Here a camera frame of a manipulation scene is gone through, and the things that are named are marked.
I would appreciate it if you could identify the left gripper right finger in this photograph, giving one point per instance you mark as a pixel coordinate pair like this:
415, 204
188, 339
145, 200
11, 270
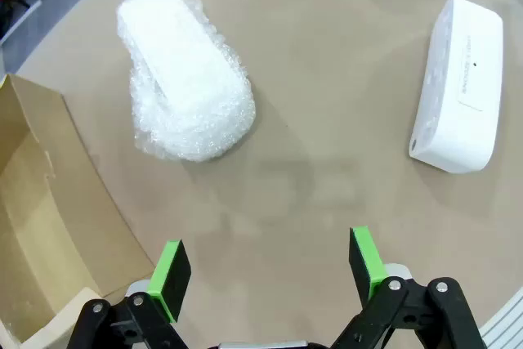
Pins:
367, 267

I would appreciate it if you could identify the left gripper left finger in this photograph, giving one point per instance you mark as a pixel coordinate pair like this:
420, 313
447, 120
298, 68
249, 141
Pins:
169, 279

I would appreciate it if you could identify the bulky bubble-wrapped clock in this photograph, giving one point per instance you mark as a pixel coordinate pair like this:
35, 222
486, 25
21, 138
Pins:
180, 63

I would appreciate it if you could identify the white ribbed base panel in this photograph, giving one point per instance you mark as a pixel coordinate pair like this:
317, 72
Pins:
506, 320

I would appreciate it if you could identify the brown cardboard box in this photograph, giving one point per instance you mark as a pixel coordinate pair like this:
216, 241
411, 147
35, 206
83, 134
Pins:
41, 202

